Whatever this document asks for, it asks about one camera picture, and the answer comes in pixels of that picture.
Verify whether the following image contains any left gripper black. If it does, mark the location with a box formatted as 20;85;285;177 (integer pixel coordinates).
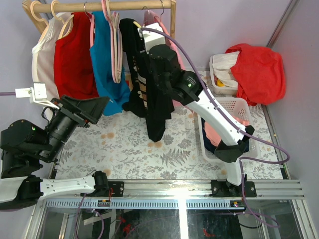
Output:
42;94;113;161

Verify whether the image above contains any black t shirt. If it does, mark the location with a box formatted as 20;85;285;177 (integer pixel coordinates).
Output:
119;18;174;142

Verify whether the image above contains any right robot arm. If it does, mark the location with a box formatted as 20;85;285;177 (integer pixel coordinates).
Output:
147;44;255;197

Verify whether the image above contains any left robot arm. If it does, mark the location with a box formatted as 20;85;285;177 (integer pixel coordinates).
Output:
0;96;110;211

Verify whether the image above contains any red t shirt on hanger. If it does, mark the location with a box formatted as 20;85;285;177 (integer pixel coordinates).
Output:
53;12;99;99

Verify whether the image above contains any blue t shirt on hanger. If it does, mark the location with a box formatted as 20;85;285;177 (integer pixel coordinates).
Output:
90;11;130;116

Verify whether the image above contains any white t shirt on hanger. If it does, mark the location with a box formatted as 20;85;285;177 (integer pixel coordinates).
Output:
31;11;73;120

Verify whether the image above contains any beige empty hanger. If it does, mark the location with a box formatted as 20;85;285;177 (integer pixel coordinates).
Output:
112;12;123;84

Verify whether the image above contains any pink empty hanger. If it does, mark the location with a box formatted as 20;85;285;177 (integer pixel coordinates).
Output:
101;0;121;84

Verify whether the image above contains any peach hanger far left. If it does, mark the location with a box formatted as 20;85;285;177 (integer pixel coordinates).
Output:
30;0;49;26

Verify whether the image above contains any pink t shirt on hanger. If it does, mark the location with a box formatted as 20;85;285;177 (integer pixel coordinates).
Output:
141;22;202;112

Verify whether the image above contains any salmon pink folded shirt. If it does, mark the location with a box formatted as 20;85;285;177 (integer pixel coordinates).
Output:
203;117;250;147

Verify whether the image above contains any navy blue folded shirt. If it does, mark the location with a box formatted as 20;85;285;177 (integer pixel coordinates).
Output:
201;117;250;153

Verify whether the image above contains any floral table mat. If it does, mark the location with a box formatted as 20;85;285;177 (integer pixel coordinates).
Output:
54;71;285;180

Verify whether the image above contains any wooden clothes rack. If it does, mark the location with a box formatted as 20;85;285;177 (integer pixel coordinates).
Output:
22;0;176;38

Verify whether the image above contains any white laundry basket back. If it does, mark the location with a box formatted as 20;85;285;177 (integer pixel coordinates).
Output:
209;55;237;96

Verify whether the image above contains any white laundry basket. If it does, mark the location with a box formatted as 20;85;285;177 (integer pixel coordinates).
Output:
209;55;237;96
198;97;261;162

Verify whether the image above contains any yellow item in back basket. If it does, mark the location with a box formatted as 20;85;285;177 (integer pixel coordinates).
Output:
217;79;226;87

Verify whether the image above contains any white cloth in back basket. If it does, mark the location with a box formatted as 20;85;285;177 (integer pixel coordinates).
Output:
213;51;240;88

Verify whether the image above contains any white laundry basket front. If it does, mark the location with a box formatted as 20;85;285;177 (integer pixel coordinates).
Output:
198;97;261;162

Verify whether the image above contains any red orange cloth on basket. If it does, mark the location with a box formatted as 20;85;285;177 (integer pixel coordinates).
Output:
225;43;287;106

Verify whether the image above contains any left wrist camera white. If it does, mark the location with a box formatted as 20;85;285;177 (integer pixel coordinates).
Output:
15;82;59;109

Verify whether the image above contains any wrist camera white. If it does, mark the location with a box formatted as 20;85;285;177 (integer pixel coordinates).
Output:
15;82;59;109
138;22;165;53

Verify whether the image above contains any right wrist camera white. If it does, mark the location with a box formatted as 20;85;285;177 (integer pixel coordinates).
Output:
138;22;165;53

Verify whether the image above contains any aluminium rail frame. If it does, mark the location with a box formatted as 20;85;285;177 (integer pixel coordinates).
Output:
37;180;305;210

